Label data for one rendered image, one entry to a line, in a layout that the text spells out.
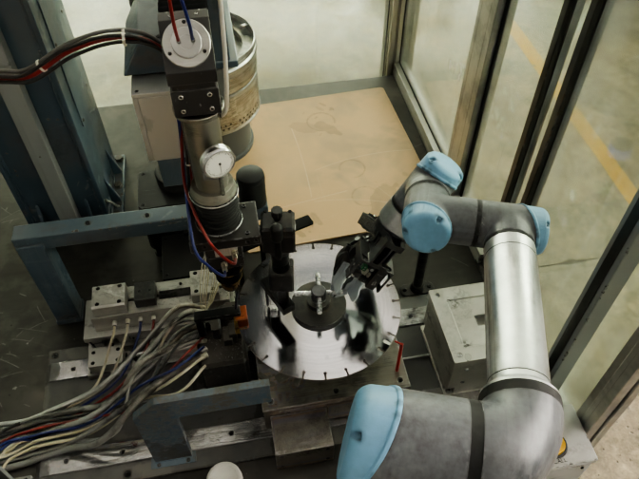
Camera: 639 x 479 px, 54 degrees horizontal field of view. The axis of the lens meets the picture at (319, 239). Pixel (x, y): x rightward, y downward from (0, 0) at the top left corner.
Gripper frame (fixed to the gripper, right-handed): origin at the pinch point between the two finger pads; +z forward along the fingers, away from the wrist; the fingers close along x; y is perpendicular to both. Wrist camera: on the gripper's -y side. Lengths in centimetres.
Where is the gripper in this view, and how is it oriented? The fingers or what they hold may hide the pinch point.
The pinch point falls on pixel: (337, 289)
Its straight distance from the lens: 124.8
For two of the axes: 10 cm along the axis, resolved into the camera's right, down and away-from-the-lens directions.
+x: 8.6, 4.1, 3.0
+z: -5.0, 6.8, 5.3
